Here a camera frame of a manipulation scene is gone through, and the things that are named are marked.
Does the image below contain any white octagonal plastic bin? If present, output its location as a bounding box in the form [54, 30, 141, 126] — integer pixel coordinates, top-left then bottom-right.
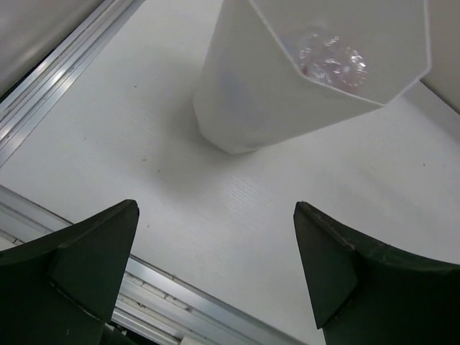
[193, 1, 431, 154]

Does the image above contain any aluminium extrusion rail frame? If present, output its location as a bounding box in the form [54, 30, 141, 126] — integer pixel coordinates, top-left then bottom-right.
[1, 1, 324, 344]

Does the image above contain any red label clear bottle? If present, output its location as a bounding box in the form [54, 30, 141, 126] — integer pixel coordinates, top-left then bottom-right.
[282, 27, 368, 93]

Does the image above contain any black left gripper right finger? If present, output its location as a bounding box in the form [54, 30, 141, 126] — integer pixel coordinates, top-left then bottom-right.
[293, 202, 459, 344]

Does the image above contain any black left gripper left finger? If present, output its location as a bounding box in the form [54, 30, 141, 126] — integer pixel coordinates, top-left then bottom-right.
[1, 199, 139, 344]

